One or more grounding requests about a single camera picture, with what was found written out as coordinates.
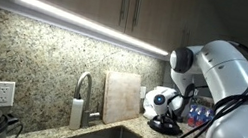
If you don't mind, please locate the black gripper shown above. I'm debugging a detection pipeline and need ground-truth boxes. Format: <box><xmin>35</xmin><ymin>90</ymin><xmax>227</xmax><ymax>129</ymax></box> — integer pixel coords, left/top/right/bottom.
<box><xmin>155</xmin><ymin>112</ymin><xmax>174</xmax><ymax>126</ymax></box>

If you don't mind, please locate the white plastic bag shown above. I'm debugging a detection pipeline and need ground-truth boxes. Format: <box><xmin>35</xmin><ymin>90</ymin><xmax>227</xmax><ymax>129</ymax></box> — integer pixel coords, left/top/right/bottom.
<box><xmin>140</xmin><ymin>83</ymin><xmax>179</xmax><ymax>124</ymax></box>

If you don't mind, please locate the pack of plastic bottles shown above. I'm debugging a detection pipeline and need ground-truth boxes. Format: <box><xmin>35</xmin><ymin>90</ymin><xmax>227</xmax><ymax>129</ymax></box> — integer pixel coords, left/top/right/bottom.
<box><xmin>185</xmin><ymin>103</ymin><xmax>217</xmax><ymax>131</ymax></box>

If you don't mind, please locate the wooden cutting board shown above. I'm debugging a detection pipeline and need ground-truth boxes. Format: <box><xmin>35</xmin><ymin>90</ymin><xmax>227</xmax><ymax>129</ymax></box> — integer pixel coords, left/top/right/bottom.
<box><xmin>98</xmin><ymin>68</ymin><xmax>147</xmax><ymax>130</ymax></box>

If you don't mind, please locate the white soap dispenser bottle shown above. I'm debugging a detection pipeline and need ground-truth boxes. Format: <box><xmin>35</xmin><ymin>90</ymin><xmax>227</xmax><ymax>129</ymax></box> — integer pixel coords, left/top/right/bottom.
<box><xmin>67</xmin><ymin>97</ymin><xmax>86</xmax><ymax>132</ymax></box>

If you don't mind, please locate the brushed steel kitchen faucet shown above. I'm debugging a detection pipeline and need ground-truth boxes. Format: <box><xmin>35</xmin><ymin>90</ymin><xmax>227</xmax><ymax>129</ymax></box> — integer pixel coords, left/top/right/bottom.
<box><xmin>68</xmin><ymin>69</ymin><xmax>110</xmax><ymax>132</ymax></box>

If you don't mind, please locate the under-cabinet light strip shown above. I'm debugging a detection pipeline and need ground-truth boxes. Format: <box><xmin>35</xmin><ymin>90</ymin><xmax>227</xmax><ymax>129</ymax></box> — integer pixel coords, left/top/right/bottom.
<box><xmin>8</xmin><ymin>0</ymin><xmax>176</xmax><ymax>58</ymax></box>

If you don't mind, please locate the white wall outlet plate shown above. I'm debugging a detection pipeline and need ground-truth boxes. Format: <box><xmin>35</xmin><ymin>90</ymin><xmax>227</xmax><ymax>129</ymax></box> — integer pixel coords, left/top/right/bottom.
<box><xmin>138</xmin><ymin>85</ymin><xmax>148</xmax><ymax>101</ymax></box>

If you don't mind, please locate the metal cabinet door handle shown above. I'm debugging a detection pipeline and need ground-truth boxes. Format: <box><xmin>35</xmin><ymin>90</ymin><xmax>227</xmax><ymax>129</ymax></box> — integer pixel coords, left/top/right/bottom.
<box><xmin>131</xmin><ymin>0</ymin><xmax>143</xmax><ymax>28</ymax></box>
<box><xmin>116</xmin><ymin>0</ymin><xmax>130</xmax><ymax>27</ymax></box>

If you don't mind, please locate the black cooker power cable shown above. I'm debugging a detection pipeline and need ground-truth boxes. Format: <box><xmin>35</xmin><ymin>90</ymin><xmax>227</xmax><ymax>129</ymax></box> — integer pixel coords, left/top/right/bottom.
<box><xmin>3</xmin><ymin>113</ymin><xmax>27</xmax><ymax>138</ymax></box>

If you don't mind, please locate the white double wall outlet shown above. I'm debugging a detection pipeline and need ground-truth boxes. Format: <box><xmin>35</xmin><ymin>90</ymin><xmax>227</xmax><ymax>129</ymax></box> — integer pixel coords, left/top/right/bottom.
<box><xmin>0</xmin><ymin>79</ymin><xmax>18</xmax><ymax>111</ymax></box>

